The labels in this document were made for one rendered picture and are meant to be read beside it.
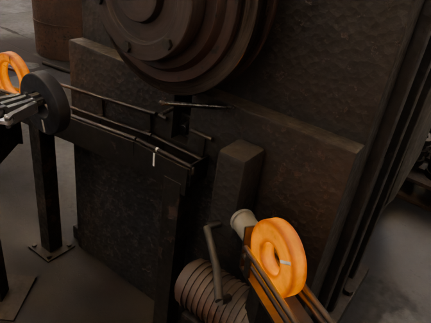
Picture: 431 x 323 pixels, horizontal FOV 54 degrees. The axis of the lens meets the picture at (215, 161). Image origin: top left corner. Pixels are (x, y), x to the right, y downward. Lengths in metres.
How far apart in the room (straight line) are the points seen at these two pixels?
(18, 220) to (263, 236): 1.41
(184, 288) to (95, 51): 0.75
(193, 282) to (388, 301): 1.10
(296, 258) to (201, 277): 0.32
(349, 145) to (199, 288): 0.48
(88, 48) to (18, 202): 1.01
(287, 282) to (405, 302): 1.21
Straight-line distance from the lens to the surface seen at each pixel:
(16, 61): 1.62
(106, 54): 1.34
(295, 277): 0.81
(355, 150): 0.97
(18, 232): 2.01
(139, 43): 0.96
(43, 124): 1.13
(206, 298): 1.03
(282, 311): 0.82
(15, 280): 1.80
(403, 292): 2.03
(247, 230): 0.90
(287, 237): 0.80
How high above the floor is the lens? 1.27
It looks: 30 degrees down
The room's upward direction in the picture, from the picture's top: 8 degrees clockwise
